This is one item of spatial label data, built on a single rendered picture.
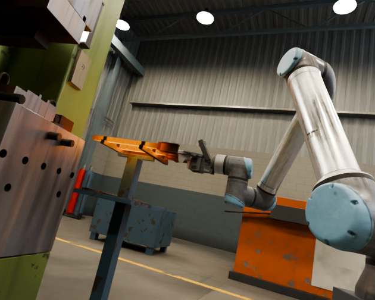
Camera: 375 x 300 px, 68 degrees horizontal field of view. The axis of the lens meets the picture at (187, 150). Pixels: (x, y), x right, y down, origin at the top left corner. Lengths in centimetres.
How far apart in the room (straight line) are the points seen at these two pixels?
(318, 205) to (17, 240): 90
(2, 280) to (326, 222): 94
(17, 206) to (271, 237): 362
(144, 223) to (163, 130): 566
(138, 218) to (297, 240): 242
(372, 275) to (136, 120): 1007
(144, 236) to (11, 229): 376
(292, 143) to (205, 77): 910
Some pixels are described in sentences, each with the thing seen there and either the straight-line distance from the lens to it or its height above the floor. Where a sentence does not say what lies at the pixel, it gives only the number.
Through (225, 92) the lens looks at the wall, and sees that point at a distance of 969.
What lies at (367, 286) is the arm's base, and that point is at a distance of 90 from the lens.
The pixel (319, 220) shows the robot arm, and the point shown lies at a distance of 77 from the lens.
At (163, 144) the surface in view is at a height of 99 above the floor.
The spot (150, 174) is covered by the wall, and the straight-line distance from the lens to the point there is 963.
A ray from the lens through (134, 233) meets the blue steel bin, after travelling 477.
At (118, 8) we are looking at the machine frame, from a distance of 186.
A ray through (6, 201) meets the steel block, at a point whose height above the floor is 64.
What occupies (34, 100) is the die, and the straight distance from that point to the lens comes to 109.
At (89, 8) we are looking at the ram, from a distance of 134.
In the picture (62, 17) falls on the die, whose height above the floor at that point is 129.
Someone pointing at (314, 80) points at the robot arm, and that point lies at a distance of 104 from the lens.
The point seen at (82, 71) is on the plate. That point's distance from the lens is 150.
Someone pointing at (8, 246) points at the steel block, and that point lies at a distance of 106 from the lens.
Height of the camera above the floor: 71
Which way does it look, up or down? 13 degrees up
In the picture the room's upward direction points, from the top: 12 degrees clockwise
